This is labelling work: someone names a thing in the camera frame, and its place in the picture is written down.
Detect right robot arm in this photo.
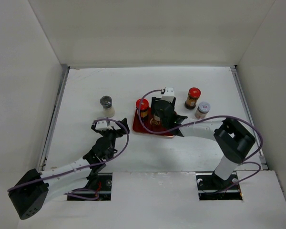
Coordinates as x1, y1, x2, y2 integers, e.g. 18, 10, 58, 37
152, 100, 255, 189

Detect red tray with gold emblem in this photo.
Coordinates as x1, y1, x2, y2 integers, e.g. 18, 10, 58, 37
132, 107, 166, 135

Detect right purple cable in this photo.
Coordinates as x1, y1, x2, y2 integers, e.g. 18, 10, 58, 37
137, 89, 263, 165

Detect black cap white bottle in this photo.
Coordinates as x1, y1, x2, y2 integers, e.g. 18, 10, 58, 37
151, 113, 161, 125

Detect red lid chili sauce jar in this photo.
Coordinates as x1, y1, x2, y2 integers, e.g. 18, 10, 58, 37
136, 99, 149, 120

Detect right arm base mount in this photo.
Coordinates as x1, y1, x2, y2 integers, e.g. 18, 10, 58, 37
196, 173, 243, 201

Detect clear lid white shaker bottle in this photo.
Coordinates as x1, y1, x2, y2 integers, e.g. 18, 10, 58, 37
100, 95, 115, 118

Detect silver lid glass jar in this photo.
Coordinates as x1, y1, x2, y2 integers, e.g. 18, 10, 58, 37
194, 102, 211, 119

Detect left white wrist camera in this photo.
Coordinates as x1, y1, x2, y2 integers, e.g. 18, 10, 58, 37
93, 117, 110, 131

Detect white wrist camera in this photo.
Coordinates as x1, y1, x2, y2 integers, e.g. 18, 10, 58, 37
161, 87, 174, 103
93, 117, 110, 131

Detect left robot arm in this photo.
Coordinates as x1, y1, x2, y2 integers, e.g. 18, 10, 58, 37
8, 118, 130, 220

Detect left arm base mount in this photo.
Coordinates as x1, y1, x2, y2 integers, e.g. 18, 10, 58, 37
66, 173, 113, 201

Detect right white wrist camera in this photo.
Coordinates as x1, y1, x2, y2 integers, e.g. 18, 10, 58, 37
161, 87, 174, 103

